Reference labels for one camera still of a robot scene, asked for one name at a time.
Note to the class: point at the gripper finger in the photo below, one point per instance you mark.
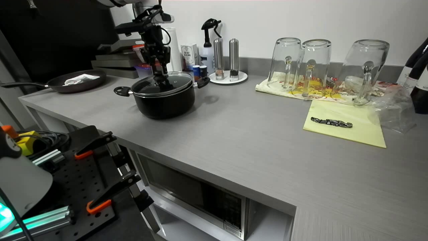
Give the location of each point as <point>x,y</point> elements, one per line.
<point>166,72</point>
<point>156,72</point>

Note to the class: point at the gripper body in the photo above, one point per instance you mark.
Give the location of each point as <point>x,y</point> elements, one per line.
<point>154,40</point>

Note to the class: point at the glass pot lid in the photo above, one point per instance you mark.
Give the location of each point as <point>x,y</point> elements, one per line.
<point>180,82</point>

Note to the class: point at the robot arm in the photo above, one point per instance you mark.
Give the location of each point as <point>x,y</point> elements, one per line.
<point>20,180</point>

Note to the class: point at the black cooking pot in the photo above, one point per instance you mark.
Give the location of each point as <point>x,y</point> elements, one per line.
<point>167,107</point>

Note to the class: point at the white paper towel roll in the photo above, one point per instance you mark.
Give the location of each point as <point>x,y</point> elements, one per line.
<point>175,50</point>

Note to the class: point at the small white carton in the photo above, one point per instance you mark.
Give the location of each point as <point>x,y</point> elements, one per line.
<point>190,55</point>

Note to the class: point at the spray bottle with black trigger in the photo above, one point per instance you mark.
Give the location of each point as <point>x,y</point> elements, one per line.
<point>207,55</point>

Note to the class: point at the steel salt grinder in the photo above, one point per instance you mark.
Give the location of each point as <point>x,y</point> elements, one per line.
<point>218,57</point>

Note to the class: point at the steel pepper grinder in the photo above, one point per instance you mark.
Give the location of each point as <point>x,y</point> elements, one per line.
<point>234,57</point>

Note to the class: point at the crumpled white paper towel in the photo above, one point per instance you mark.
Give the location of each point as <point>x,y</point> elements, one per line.
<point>80,79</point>

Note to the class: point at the small white plate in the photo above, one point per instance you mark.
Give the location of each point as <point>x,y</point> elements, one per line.
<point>242,77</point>

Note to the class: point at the black and orange clamp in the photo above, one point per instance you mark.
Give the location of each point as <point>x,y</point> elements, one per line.
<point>95,144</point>
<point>110,192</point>

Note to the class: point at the black frying pan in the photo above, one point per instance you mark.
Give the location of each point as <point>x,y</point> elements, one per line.
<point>57,85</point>

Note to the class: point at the patterned dish towel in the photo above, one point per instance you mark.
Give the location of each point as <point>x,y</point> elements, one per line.
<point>267,87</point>

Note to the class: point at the glass mug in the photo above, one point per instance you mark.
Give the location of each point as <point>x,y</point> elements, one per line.
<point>316,63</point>
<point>364,67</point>
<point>284,60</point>

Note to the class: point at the microwave door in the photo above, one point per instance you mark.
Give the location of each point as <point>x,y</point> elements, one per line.
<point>194,195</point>

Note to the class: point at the microwave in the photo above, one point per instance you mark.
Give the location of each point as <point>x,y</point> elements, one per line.
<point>200,197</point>

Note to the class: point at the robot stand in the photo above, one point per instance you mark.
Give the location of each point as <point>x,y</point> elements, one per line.
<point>77,184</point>

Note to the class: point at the yellow box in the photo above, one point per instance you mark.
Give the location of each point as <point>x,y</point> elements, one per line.
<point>28,144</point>

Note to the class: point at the black metal bottle opener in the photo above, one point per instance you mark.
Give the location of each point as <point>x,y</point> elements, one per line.
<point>331,122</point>

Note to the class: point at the yellow cloth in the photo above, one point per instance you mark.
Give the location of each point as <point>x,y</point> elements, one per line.
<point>347,134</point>

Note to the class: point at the clear plastic bag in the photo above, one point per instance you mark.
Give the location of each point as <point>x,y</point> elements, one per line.
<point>394,113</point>

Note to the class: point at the dark wine bottle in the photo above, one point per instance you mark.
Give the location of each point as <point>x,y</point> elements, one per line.
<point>413,62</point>
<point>422,90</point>

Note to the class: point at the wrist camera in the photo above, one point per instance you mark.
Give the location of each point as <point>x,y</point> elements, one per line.
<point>128,27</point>

